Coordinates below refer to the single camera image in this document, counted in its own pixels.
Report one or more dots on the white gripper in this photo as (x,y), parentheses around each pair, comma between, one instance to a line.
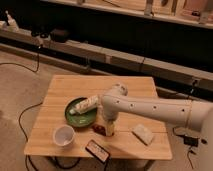
(109,116)

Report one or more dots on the red pepper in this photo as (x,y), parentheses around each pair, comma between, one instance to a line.
(99,129)

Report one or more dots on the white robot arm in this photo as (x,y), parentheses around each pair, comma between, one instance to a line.
(194,115)

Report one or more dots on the white sponge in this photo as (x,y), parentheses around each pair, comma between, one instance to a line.
(143,134)

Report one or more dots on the green plate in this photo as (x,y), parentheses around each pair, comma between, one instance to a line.
(79,120)

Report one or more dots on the white tube on plate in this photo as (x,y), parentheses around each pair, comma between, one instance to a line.
(85,105)

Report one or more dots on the wooden table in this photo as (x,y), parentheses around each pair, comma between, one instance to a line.
(122,145)

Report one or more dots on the white cup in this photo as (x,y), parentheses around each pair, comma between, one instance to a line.
(63,135)

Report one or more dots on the black power adapter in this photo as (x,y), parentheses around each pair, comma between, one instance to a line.
(191,141)

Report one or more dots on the dark object on ledge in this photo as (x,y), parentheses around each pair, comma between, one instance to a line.
(58,35)

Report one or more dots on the white spray bottle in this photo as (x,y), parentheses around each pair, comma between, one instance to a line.
(12,22)

